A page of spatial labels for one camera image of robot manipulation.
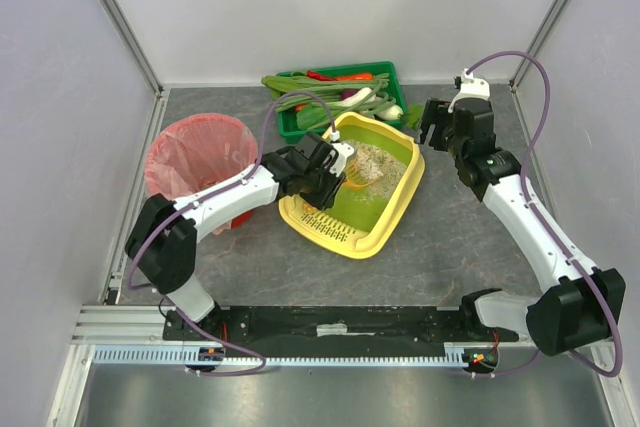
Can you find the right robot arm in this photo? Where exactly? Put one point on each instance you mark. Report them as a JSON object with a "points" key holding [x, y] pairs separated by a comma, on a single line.
{"points": [[580, 304]]}

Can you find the clear plastic bin liner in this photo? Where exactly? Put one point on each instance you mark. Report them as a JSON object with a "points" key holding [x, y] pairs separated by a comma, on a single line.
{"points": [[180, 167]]}

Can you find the white radish with leaves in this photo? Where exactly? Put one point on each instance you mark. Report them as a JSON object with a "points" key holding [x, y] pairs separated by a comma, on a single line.
{"points": [[411, 117]]}

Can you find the green bok choy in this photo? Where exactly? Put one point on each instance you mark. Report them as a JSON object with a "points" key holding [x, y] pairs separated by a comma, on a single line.
{"points": [[312, 117]]}

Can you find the grey slotted cable duct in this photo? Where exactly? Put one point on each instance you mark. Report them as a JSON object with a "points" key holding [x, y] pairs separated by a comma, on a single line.
{"points": [[198, 356]]}

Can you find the purple onion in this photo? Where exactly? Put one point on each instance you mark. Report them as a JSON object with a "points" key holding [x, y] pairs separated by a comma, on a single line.
{"points": [[347, 93]]}

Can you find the orange carrot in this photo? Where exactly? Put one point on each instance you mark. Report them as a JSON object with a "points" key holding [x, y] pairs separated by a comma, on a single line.
{"points": [[362, 76]]}

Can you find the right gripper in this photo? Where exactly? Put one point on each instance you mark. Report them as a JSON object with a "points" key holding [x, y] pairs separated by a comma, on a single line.
{"points": [[437, 123]]}

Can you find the cat litter pile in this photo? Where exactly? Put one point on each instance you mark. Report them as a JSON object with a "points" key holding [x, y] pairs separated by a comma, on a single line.
{"points": [[371, 156]]}

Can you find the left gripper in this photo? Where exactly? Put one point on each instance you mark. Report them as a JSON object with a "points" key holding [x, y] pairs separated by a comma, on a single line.
{"points": [[329, 187]]}

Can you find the green plastic crate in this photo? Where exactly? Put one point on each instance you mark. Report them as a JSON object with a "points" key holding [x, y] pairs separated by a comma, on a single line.
{"points": [[287, 120]]}

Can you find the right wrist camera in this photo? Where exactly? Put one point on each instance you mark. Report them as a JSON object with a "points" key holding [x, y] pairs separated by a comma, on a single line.
{"points": [[469, 86]]}

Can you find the orange litter scoop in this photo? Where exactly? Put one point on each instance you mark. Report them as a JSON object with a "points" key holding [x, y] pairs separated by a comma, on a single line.
{"points": [[356, 178]]}

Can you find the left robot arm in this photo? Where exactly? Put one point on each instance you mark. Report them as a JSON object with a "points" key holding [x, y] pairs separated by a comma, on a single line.
{"points": [[165, 236]]}

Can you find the red chili pepper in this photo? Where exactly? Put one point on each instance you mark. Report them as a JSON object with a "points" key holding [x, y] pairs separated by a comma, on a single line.
{"points": [[320, 76]]}

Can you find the yellow green litter box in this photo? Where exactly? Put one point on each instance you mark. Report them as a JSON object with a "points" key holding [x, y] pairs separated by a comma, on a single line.
{"points": [[362, 220]]}

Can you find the green leafy vegetable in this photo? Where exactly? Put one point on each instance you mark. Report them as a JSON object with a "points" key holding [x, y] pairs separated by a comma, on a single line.
{"points": [[282, 84]]}

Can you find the green long beans bunch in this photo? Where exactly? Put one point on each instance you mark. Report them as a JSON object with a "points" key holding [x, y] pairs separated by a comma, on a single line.
{"points": [[331, 91]]}

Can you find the white scallion stalk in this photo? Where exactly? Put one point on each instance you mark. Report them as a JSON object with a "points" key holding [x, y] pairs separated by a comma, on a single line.
{"points": [[361, 97]]}

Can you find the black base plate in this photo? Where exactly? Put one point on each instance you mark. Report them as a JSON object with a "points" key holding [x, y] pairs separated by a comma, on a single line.
{"points": [[428, 323]]}

